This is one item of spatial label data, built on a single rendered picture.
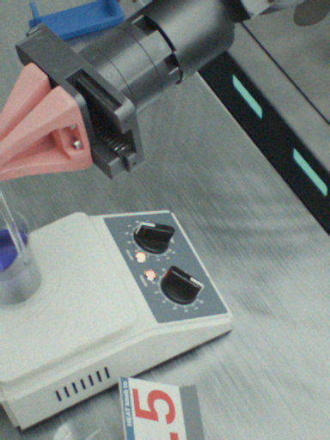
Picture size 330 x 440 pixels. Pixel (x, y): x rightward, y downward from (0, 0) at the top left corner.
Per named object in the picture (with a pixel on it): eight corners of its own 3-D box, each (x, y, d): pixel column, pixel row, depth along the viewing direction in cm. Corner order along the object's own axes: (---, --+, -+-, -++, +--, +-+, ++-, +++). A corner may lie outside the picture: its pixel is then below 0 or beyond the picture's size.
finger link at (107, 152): (1, 187, 58) (122, 103, 61) (-65, 119, 61) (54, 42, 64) (26, 246, 64) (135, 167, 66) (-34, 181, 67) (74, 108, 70)
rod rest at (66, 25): (117, 2, 107) (112, -25, 104) (125, 22, 105) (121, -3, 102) (29, 27, 106) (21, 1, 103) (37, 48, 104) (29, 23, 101)
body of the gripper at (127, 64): (112, 120, 60) (200, 57, 62) (17, 33, 65) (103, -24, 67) (125, 180, 66) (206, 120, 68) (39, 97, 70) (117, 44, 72)
